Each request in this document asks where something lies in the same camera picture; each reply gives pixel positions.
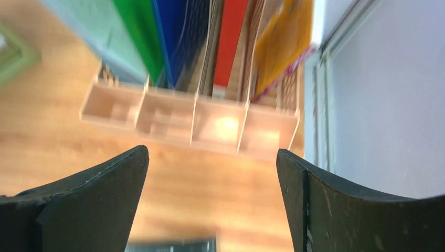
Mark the yellow book in rack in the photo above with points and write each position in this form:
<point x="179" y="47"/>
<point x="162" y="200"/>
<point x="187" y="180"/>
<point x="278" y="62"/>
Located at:
<point x="291" y="36"/>

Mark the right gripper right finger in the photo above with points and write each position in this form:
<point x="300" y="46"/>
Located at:
<point x="327" y="212"/>

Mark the blue plastic folder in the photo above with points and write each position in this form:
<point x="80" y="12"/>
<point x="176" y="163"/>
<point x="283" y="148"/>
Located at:
<point x="182" y="29"/>

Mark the pink file organizer rack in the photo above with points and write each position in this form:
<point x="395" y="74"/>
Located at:
<point x="202" y="116"/>

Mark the grey clipboard with papers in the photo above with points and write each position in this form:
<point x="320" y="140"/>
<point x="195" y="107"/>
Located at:
<point x="100" y="26"/>

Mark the green plastic folder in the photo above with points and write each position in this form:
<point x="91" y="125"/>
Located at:
<point x="139" y="19"/>

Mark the red plastic folder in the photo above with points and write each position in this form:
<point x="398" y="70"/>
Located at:
<point x="231" y="24"/>

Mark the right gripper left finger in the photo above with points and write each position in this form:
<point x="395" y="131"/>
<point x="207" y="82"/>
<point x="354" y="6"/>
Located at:
<point x="92" y="210"/>

